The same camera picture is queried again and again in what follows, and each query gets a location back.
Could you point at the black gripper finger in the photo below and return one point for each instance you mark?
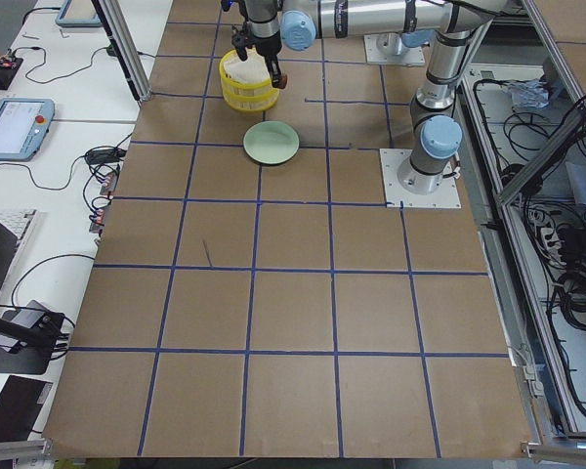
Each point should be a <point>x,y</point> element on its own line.
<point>275,72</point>

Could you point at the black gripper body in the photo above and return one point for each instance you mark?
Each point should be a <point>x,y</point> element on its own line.
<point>267,44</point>

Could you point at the brown bun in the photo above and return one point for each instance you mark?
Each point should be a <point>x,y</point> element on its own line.
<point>283,81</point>

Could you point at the yellow-rimmed steamer layer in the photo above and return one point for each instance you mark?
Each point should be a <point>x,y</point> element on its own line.
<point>241,89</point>
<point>256,103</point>

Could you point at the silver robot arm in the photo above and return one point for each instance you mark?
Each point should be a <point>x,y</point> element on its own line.
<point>451,28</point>

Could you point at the pale green plate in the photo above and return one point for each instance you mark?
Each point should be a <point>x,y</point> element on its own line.
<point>271,142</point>

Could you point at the teach pendant tablet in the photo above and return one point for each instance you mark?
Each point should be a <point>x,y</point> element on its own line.
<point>24,124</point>
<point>77,13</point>

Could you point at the black power adapter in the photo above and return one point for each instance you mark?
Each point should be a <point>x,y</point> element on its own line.
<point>104,156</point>

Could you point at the white keyboard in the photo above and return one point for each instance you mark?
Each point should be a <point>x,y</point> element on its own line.
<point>20,222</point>

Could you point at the aluminium frame post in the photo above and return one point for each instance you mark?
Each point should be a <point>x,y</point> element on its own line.
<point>122,43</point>

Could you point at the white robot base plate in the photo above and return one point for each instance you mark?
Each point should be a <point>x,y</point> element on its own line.
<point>404,189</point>

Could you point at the aluminium side rail frame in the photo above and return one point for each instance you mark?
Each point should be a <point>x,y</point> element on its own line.
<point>524,103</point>

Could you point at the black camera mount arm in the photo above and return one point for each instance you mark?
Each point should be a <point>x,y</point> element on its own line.
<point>31,336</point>

